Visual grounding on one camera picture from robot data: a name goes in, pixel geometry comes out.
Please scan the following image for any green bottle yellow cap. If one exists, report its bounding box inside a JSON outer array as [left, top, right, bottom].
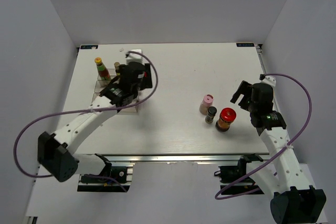
[[94, 57, 111, 81]]

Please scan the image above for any left blue table label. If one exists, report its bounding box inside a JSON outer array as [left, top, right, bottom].
[[79, 45, 98, 50]]

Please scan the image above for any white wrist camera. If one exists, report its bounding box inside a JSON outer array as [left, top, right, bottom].
[[259, 74, 276, 88], [125, 51, 143, 65]]

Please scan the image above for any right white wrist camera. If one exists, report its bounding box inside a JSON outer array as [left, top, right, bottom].
[[259, 74, 276, 88]]

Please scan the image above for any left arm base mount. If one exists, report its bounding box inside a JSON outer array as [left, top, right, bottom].
[[77, 162, 135, 193]]

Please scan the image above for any red lid sauce jar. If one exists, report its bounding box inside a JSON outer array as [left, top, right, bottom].
[[216, 108, 236, 132]]

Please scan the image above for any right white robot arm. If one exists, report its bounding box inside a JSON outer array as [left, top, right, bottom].
[[231, 81, 326, 223]]

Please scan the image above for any small black cap jar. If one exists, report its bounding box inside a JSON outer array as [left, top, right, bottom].
[[205, 106, 217, 124]]

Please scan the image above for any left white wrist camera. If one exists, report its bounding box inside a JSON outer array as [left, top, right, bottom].
[[125, 51, 143, 65]]

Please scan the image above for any small yellow bottle brown cap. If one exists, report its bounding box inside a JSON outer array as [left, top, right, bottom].
[[114, 62, 120, 76]]

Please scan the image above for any blue table label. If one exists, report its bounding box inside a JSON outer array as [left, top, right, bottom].
[[236, 42, 255, 47], [79, 45, 98, 50]]

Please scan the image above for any pink cap white bottle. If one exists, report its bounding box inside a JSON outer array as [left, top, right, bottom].
[[199, 94, 214, 115]]

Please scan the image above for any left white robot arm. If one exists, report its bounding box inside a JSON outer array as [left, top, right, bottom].
[[38, 61, 153, 182]]

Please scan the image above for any clear tiered acrylic rack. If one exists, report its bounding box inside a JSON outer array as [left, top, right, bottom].
[[90, 75, 141, 113]]

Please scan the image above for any right blue table label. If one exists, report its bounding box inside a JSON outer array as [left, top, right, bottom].
[[236, 42, 255, 47]]

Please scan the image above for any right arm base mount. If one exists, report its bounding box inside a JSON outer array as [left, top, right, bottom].
[[214, 154, 264, 196]]

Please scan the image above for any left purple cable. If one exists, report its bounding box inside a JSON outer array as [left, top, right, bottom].
[[13, 50, 159, 193]]

